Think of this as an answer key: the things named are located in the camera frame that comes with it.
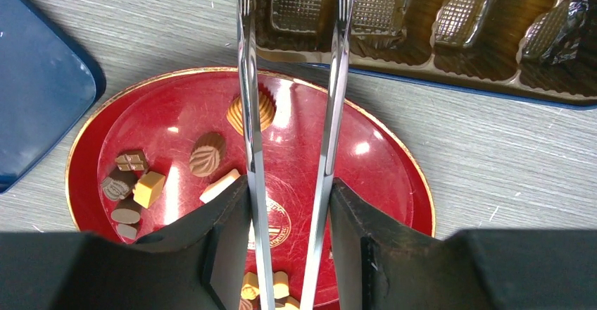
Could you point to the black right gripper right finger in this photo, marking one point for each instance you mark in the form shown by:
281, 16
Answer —
381, 263

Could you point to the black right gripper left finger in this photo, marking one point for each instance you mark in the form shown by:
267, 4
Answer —
196, 262

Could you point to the white rectangular chocolate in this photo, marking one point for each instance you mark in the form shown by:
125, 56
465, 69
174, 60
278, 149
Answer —
216, 188

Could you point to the caramel ridged oval chocolate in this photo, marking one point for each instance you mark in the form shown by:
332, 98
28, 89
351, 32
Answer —
267, 111

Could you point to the blue box lid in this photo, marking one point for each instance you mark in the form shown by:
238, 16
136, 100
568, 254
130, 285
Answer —
48, 82

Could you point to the metal tongs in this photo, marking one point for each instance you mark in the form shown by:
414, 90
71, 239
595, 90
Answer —
248, 73

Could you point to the caramel square chocolate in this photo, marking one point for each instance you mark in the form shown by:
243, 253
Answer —
148, 189

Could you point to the dark round chocolate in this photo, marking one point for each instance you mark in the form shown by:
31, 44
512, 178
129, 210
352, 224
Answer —
127, 211

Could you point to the brown ridged round chocolate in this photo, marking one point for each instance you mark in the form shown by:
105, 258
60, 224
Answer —
207, 154

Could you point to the blue chocolate box with dividers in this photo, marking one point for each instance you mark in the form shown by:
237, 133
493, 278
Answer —
532, 49

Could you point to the red round tray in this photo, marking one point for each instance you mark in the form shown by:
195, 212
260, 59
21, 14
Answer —
165, 115

